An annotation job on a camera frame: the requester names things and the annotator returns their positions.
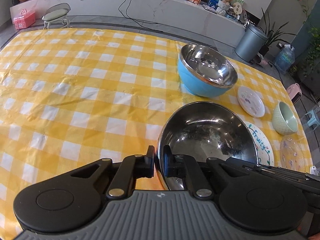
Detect pink space heater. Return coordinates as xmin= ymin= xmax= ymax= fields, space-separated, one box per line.
xmin=286 ymin=83 xmax=302 ymax=104

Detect white tv cabinet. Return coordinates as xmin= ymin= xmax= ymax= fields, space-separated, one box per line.
xmin=10 ymin=0 xmax=245 ymax=47

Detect small grey stool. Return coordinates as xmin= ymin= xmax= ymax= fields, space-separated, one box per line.
xmin=42 ymin=3 xmax=71 ymax=29

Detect grey metal trash bin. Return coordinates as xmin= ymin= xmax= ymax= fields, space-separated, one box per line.
xmin=235 ymin=24 xmax=268 ymax=62

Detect orange steel bowl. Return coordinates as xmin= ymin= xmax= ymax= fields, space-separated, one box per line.
xmin=156 ymin=101 xmax=258 ymax=190

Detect small blue plastic stool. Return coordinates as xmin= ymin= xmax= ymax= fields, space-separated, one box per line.
xmin=306 ymin=110 xmax=320 ymax=129

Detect pink storage box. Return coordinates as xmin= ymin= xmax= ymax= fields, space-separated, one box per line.
xmin=13 ymin=9 xmax=36 ymax=30

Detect white fruity plate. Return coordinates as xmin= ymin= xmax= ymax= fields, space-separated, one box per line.
xmin=245 ymin=121 xmax=274 ymax=166

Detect blue steel bowl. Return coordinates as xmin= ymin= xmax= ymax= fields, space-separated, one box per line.
xmin=177 ymin=44 xmax=238 ymax=98

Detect potted green plant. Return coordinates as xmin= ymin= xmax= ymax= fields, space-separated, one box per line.
xmin=259 ymin=9 xmax=295 ymax=56

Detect black power cable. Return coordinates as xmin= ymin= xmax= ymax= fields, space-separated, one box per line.
xmin=118 ymin=0 xmax=161 ymax=28

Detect green ceramic bowl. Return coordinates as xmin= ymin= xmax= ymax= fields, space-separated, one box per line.
xmin=272 ymin=101 xmax=298 ymax=135

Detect small white sticker plate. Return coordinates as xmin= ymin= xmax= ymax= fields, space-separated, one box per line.
xmin=237 ymin=86 xmax=265 ymax=118

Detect clear glass plate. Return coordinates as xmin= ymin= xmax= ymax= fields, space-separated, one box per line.
xmin=280 ymin=135 xmax=305 ymax=172

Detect blue water jug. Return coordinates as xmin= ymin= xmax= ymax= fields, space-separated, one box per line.
xmin=274 ymin=44 xmax=295 ymax=74

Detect yellow checkered tablecloth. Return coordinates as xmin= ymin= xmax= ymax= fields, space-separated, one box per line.
xmin=0 ymin=28 xmax=314 ymax=240

